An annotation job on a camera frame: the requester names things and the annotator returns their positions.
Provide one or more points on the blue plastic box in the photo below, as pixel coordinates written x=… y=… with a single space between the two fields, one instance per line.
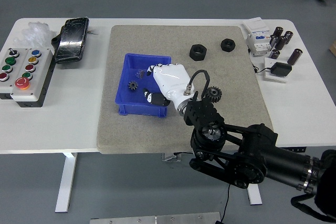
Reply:
x=131 y=99

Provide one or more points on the grey metal plate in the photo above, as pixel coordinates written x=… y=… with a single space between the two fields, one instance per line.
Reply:
x=157 y=219

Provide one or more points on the large black gear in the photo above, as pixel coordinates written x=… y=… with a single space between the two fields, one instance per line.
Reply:
x=215 y=94

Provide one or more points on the brown cardboard box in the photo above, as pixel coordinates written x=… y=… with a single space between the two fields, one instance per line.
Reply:
x=333 y=48

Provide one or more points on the white emergency-stop control box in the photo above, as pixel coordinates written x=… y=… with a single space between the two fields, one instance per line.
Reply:
x=31 y=77

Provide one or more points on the white circuit breaker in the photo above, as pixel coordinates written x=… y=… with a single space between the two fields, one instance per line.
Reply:
x=258 y=32

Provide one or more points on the small black hex nut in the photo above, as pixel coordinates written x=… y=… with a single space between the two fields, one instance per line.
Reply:
x=227 y=44

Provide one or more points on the white four-button control box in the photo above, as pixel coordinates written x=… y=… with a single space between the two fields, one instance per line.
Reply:
x=9 y=61

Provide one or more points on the white table leg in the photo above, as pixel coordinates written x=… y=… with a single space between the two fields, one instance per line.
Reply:
x=65 y=182
x=255 y=196

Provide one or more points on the small black gear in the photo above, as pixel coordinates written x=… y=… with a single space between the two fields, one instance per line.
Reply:
x=133 y=85

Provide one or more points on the grey-brown mat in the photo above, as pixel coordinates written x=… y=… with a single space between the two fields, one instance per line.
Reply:
x=147 y=134

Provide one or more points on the black table control panel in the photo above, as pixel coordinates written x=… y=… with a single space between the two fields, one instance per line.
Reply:
x=296 y=149

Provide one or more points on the crumpled clear plastic bag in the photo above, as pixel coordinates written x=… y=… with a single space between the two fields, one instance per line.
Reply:
x=35 y=33

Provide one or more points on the black wrapped foot pedal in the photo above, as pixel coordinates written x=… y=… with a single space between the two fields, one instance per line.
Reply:
x=71 y=41

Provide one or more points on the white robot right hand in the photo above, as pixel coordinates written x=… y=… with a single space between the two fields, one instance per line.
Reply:
x=173 y=81

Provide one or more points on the large black hex nut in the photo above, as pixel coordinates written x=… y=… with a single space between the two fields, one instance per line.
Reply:
x=198 y=52

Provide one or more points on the silver under-table bracket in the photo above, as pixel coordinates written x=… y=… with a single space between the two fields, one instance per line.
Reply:
x=170 y=157

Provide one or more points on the black power adapter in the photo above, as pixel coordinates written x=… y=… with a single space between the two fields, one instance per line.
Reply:
x=281 y=69

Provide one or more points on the white square base plate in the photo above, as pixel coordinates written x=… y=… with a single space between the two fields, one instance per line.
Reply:
x=267 y=75

